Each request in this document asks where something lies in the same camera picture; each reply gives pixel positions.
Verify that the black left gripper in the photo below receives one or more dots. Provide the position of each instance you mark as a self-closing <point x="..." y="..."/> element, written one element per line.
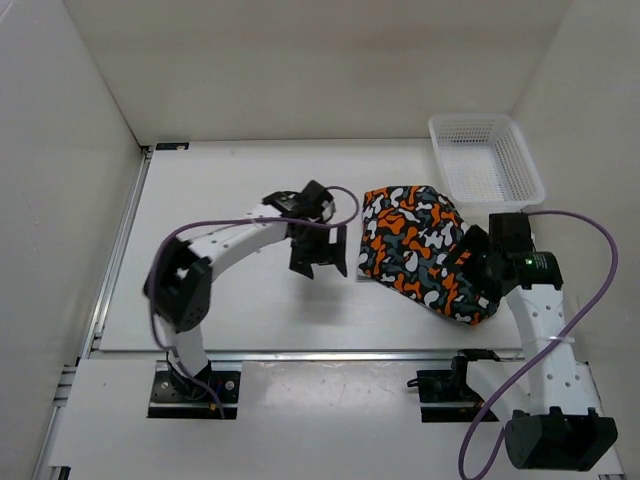
<point x="326" y="253"/>

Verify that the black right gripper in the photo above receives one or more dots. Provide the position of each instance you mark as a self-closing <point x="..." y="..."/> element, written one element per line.
<point x="477" y="242"/>

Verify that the orange camouflage shorts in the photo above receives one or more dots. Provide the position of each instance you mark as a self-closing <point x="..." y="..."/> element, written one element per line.
<point x="408" y="231"/>

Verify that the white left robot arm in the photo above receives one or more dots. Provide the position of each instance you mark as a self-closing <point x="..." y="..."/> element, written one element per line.
<point x="189" y="260"/>

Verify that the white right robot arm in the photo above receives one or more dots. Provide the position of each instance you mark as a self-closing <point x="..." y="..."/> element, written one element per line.
<point x="548" y="420"/>

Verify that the white plastic basket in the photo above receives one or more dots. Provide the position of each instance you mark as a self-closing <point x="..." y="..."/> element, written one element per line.
<point x="484" y="161"/>

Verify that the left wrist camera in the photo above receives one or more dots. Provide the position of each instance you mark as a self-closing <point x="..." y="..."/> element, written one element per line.
<point x="325" y="207"/>

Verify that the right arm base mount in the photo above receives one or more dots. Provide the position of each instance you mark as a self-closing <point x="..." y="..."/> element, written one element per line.
<point x="444" y="395"/>

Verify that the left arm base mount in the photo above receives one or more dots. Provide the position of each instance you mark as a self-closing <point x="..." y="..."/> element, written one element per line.
<point x="169" y="400"/>

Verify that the aluminium table frame rail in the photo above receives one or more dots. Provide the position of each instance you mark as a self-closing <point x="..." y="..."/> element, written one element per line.
<point x="324" y="363"/>

